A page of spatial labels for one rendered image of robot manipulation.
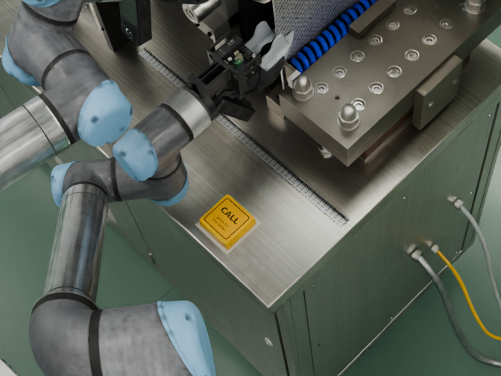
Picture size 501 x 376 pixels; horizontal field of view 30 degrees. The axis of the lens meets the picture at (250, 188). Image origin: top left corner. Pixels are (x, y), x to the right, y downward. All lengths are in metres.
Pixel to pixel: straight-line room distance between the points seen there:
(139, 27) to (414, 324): 1.38
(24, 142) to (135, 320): 0.27
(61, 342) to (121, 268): 1.40
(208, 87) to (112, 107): 0.33
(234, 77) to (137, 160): 0.20
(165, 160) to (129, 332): 0.35
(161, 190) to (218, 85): 0.20
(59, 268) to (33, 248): 1.36
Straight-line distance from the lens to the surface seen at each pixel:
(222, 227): 1.60
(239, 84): 1.49
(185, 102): 1.46
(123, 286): 2.61
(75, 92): 1.18
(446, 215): 2.08
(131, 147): 1.44
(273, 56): 1.54
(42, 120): 1.17
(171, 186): 1.53
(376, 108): 1.57
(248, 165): 1.67
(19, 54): 1.27
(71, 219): 1.45
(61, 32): 1.25
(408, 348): 2.48
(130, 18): 1.37
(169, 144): 1.45
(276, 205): 1.63
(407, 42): 1.65
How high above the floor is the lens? 2.36
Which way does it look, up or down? 62 degrees down
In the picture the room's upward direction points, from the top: 12 degrees counter-clockwise
